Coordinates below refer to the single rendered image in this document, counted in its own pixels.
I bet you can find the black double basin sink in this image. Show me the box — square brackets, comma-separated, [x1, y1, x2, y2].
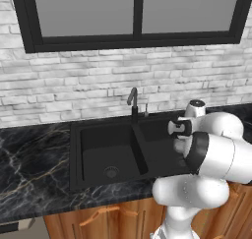
[68, 110, 199, 194]

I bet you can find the dark appliance front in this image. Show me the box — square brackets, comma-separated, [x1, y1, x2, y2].
[0, 220, 21, 235]

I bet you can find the black framed window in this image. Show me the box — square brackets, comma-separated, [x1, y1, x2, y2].
[9, 0, 252, 54]

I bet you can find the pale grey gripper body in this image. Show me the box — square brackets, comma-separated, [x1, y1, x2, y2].
[172, 137, 193, 160]

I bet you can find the black sink tap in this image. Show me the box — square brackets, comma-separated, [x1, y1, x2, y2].
[126, 87, 140, 125]

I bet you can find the wooden cupboard handle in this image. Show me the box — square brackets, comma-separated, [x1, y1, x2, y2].
[120, 208, 140, 218]
[228, 183, 241, 200]
[79, 205, 121, 228]

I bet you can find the wooden cupboard door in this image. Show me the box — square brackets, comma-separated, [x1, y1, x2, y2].
[118, 197, 167, 239]
[43, 205, 121, 239]
[192, 181, 252, 239]

